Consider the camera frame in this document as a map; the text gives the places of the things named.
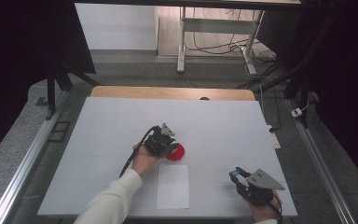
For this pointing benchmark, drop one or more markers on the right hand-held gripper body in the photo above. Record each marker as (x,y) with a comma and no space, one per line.
(259,188)

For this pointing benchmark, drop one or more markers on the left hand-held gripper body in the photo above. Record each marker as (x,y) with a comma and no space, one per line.
(160,141)

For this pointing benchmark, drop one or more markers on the round red ink pad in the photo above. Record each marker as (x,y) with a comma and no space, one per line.
(177,154)

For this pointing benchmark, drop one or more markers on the person's right hand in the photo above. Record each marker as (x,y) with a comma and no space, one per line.
(264,211)

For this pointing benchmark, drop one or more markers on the person's left hand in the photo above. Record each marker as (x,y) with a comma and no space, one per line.
(143,161)

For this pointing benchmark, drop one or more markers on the white paper sheet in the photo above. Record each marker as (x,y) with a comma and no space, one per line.
(172,189)

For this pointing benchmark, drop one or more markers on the small white plug adapter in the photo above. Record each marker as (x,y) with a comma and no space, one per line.
(296,112)

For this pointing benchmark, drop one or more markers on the black tripod stand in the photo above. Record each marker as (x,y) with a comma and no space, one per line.
(57,84)
(295,81)

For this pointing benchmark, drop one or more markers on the black curtain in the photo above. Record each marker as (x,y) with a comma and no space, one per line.
(28,46)
(345,77)

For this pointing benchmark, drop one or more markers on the aluminium floor rail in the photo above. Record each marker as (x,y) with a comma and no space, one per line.
(320,165)
(28,158)

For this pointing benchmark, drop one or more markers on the white desk frame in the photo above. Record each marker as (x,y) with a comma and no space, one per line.
(217,31)

